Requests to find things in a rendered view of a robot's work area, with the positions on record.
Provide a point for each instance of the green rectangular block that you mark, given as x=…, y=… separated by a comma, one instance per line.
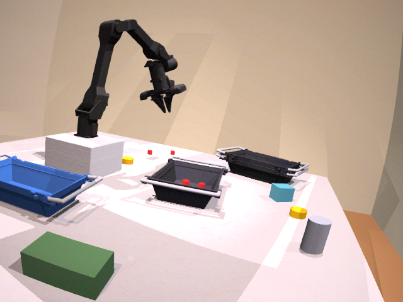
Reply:
x=70, y=265

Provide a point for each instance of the light blue block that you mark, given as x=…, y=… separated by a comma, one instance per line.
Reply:
x=281, y=192

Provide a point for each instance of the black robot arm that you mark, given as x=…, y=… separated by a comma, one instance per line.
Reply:
x=96, y=99

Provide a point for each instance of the grey cylinder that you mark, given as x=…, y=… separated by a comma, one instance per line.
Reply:
x=315, y=234

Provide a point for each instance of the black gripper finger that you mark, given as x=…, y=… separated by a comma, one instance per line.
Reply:
x=168, y=101
x=160, y=103

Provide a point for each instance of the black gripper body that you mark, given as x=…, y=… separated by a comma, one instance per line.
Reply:
x=161, y=87

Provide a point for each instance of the yellow short cylinder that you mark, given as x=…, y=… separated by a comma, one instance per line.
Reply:
x=298, y=213
x=127, y=160

